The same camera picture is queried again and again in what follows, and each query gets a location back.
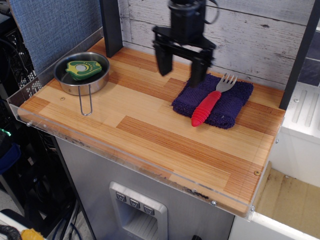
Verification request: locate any stainless toy fridge cabinet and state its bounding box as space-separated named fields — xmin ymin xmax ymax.
xmin=57 ymin=139 xmax=234 ymax=240

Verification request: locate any dark purple folded towel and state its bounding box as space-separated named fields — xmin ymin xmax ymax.
xmin=172 ymin=73 xmax=254 ymax=129

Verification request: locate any steel pan with wire handle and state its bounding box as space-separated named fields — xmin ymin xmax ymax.
xmin=53 ymin=52 xmax=110 ymax=116

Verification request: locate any black vertical post right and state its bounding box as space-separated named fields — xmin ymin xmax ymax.
xmin=279 ymin=0 xmax=320 ymax=110

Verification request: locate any grey water dispenser panel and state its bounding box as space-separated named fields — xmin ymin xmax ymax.
xmin=109 ymin=181 xmax=169 ymax=240

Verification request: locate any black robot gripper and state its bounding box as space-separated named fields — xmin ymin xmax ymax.
xmin=152 ymin=0 xmax=216 ymax=88

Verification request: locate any red handled metal fork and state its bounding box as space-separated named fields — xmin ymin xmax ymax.
xmin=191 ymin=73 xmax=238 ymax=127

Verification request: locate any blue fabric panel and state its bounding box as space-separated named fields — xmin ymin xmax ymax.
xmin=8 ymin=0 xmax=102 ymax=74

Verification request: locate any clear acrylic edge guard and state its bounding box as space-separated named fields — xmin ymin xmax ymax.
xmin=6 ymin=27 xmax=282 ymax=223

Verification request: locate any white toy sink unit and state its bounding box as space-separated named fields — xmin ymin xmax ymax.
xmin=229 ymin=82 xmax=320 ymax=240

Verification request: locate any green yellow toy pepper slice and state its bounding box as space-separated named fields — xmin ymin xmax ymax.
xmin=65 ymin=60 xmax=102 ymax=81

